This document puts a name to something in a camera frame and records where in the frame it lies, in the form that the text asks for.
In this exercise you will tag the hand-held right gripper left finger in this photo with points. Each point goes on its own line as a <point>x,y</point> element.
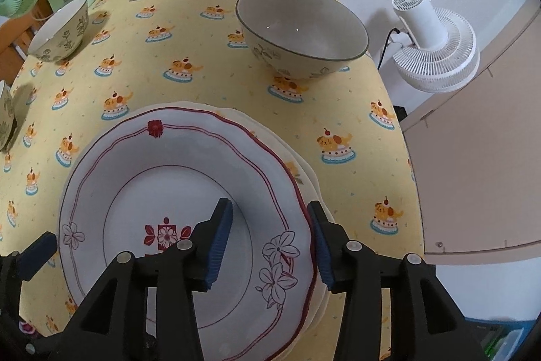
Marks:
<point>219,247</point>

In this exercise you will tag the large floral ceramic bowl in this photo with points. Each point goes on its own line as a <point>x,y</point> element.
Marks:
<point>296,14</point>

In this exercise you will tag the wooden chair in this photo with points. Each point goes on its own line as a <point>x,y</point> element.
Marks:
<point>6,41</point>

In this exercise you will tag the white fan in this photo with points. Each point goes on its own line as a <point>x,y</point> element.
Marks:
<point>439,56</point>

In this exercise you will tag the yellow printed tablecloth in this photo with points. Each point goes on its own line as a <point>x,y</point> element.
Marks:
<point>139,60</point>

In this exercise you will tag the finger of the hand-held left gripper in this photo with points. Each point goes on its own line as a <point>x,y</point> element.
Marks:
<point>38,253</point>

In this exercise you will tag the large orange floral plate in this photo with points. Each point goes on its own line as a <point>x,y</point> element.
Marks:
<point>312,180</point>

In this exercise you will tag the red rimmed white plate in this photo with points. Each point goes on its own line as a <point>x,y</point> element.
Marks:
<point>139,175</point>

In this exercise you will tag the beige door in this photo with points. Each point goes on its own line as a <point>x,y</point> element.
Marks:
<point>477,175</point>

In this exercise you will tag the small floral ceramic bowl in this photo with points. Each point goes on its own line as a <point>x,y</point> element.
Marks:
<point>5,111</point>
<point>63,39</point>

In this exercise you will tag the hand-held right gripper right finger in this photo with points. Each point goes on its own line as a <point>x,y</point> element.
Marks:
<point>323,255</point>

